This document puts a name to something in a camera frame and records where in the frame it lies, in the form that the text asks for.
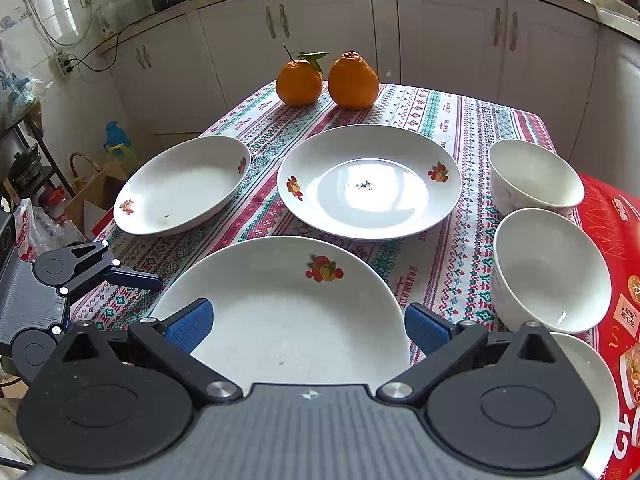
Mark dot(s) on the white bowl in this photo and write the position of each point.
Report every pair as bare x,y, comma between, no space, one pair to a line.
535,175
595,395
550,270

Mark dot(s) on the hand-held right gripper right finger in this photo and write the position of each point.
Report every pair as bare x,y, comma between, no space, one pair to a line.
425,327

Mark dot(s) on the blue plastic bottle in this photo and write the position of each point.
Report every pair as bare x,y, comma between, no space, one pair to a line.
117,135

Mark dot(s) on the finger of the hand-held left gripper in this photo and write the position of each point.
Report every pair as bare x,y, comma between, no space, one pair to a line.
135,279

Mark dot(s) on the orange without leaf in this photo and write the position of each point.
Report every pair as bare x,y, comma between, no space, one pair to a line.
352,82

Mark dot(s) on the black pot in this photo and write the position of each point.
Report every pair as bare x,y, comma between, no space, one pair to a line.
22,166

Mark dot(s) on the white plate with fruit print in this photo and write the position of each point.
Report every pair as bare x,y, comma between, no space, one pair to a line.
370,195
185,185
290,320

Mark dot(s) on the red and white plastic bag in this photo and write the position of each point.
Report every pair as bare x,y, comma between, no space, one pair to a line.
30,230

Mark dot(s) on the red printed box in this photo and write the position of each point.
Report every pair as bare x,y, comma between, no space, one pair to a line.
615,260

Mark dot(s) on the woven basket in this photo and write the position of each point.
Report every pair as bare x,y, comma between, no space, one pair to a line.
82,170

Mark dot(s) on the orange with leaf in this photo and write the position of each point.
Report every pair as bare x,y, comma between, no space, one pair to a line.
299,82

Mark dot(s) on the white power strip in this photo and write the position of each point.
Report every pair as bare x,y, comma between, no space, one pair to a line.
62,64

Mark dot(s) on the cardboard box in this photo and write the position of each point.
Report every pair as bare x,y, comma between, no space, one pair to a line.
95,195

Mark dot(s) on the white kitchen cabinet unit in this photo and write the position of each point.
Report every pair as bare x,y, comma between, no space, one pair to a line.
440,35

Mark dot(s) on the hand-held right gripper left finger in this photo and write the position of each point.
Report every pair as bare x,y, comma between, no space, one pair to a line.
192,322

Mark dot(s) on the patterned tablecloth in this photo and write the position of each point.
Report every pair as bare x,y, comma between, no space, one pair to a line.
440,270

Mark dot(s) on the metal rack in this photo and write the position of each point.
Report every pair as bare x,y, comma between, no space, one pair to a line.
45,172

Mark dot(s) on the blue and white plastic bag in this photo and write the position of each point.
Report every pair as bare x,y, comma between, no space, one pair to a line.
20,90

